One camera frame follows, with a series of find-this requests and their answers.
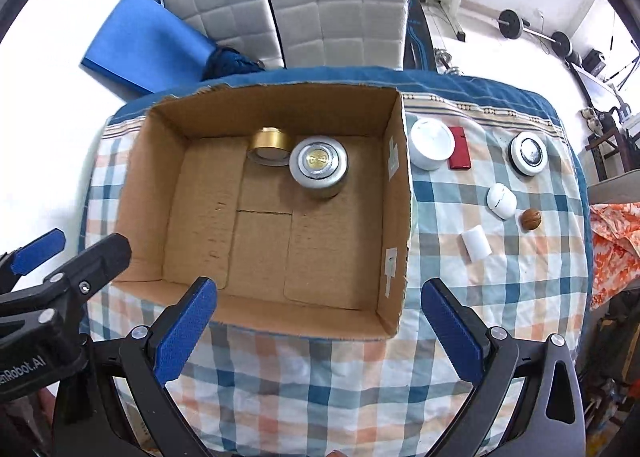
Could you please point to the silver round tin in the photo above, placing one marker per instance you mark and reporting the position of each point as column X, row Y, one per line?
column 318, row 159

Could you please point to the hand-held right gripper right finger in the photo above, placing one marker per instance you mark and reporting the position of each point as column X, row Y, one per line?
column 452, row 332

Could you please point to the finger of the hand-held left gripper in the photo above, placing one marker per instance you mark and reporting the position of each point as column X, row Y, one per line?
column 37, row 248
column 102, row 257

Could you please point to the white round jar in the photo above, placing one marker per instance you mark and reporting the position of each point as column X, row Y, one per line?
column 431, row 139

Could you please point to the brown walnut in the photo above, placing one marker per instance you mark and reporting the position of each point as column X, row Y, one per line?
column 530, row 219

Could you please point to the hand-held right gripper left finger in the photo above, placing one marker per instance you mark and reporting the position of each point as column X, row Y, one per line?
column 185, row 332

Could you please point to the orange floral cloth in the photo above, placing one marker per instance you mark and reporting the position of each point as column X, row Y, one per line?
column 615, row 247

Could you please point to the white earbud case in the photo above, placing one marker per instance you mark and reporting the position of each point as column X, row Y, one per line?
column 501, row 199

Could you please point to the red rectangular box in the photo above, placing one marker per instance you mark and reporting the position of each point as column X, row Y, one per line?
column 459, row 153

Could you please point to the black and blue chair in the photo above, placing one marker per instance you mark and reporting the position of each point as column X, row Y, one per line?
column 417, row 32

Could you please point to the blue foam mat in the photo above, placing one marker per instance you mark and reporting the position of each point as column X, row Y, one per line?
column 145, row 42

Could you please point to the dumbbell bar with plates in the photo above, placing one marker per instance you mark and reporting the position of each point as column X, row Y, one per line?
column 512, row 23

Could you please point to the cardboard box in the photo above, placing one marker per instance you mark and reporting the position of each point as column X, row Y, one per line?
column 260, row 257

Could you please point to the dark blue cloth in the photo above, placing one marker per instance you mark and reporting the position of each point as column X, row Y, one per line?
column 230, row 62

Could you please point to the small white cylinder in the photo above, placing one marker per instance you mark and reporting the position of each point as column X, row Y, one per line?
column 475, row 242

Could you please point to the plaid tablecloth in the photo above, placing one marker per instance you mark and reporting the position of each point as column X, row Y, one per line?
column 310, row 387

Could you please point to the grey padded chair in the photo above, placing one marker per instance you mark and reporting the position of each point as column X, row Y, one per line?
column 225, row 12
column 340, row 7

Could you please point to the white round puck light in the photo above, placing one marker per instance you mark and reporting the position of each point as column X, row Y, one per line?
column 527, row 152

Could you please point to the gold tape roll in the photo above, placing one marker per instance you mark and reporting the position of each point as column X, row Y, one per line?
column 267, row 141

